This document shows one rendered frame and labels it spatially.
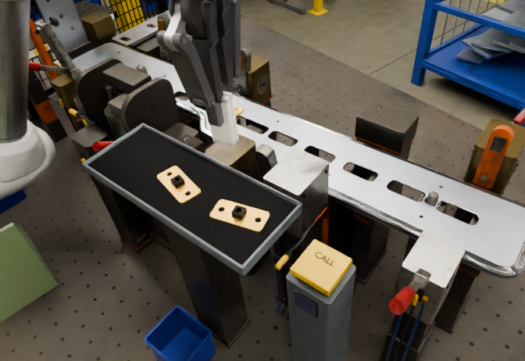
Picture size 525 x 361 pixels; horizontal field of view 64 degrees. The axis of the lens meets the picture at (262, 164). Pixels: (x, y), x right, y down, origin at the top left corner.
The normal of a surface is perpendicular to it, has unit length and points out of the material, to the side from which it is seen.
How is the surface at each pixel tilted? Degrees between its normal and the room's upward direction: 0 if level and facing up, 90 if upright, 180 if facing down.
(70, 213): 0
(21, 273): 90
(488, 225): 0
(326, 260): 0
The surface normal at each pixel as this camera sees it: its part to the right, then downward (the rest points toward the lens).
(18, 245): 0.67, 0.46
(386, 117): -0.08, -0.74
